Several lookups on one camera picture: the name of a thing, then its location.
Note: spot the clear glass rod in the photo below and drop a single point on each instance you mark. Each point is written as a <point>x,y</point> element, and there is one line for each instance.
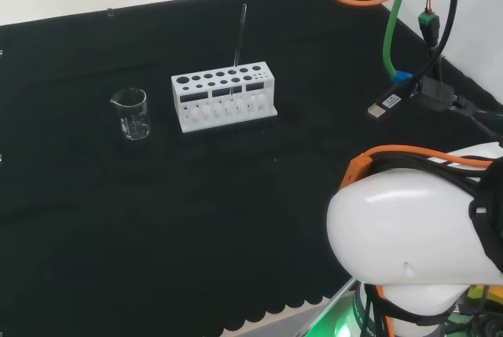
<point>240,34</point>

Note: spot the white test tube rack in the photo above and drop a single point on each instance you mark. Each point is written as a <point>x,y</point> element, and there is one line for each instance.
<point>220,78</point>

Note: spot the clear glass beaker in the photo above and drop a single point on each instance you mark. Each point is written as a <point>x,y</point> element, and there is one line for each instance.
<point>133,117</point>

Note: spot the black bench cloth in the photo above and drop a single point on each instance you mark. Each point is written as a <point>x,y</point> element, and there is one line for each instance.
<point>118,215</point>

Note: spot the blue connector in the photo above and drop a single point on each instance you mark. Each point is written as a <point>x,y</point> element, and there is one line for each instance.
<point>401,77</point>

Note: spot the black adapter hub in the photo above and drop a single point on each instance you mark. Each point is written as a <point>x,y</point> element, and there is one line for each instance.
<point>438,93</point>

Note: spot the clear acrylic cloth clip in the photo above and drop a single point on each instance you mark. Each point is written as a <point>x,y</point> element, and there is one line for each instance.
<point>111,12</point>

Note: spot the green terminal connector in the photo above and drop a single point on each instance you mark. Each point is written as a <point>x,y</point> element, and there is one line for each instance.
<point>428,24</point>

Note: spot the yellow stop button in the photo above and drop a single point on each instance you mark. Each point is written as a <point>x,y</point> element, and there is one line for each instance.
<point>477,291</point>

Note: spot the clear base plate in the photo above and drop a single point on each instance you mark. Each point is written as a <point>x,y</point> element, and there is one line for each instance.
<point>275,327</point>

